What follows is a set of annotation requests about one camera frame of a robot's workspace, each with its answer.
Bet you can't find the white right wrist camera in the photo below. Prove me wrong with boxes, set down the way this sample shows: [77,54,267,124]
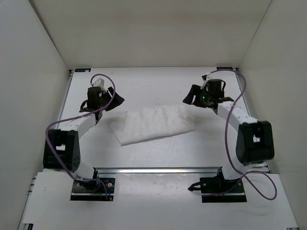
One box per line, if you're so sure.
[201,72,213,89]

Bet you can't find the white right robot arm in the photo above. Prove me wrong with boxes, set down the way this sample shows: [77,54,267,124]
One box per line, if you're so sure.
[183,79,275,192]

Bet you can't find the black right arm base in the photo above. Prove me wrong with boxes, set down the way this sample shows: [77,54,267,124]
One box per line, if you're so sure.
[188,172,247,203]

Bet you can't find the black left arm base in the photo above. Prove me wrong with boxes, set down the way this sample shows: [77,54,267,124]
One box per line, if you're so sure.
[70,175,116,202]

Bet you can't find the corner table label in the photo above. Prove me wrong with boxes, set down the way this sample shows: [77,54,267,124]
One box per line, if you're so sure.
[74,68,91,72]
[216,67,234,70]

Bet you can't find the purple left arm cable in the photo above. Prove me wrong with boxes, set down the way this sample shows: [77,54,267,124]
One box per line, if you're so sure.
[47,74,116,201]

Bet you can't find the white pleated skirt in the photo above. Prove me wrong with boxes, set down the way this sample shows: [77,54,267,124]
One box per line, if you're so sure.
[110,105,195,146]

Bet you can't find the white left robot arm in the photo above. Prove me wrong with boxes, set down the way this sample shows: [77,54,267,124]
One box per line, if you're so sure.
[43,86,125,191]

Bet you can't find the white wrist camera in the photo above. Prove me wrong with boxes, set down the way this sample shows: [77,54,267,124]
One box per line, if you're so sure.
[201,72,213,89]
[92,78,107,92]

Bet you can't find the left corner table label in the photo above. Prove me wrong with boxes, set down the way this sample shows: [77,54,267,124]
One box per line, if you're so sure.
[74,68,91,72]

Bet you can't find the aluminium table edge rail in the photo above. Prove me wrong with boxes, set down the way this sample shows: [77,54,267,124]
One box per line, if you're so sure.
[97,167,219,174]

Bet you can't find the right corner table label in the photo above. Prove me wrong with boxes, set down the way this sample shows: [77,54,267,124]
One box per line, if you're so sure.
[216,67,234,70]

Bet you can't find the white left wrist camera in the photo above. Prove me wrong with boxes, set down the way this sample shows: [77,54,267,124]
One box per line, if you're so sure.
[92,78,107,92]

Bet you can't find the white front cover board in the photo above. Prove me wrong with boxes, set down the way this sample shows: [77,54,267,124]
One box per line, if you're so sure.
[23,172,298,230]

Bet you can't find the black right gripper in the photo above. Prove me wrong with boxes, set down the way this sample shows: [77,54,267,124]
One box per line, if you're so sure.
[184,85,213,108]

